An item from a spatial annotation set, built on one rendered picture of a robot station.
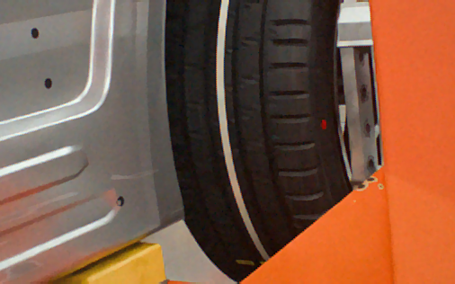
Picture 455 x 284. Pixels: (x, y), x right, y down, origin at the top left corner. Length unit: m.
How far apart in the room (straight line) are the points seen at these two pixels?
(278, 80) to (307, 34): 0.06
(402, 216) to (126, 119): 0.40
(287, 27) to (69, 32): 0.26
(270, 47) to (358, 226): 0.36
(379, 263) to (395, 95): 0.16
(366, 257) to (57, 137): 0.35
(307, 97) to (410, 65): 0.38
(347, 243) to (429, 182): 0.12
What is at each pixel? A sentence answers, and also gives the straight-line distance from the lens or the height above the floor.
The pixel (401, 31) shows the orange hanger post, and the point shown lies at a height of 0.98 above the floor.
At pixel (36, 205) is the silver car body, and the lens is 1.01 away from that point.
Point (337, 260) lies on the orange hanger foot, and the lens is 0.90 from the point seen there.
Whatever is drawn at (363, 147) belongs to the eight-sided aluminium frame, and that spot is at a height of 0.81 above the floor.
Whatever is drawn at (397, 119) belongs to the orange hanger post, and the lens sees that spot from 0.82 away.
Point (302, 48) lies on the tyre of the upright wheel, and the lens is 1.17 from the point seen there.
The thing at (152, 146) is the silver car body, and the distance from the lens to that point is 1.15.
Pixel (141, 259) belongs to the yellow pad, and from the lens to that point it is 1.15.
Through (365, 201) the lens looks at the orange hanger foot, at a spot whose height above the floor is 0.83.
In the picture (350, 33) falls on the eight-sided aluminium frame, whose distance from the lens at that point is 1.18.
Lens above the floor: 1.05
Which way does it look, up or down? 11 degrees down
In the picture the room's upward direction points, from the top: 7 degrees counter-clockwise
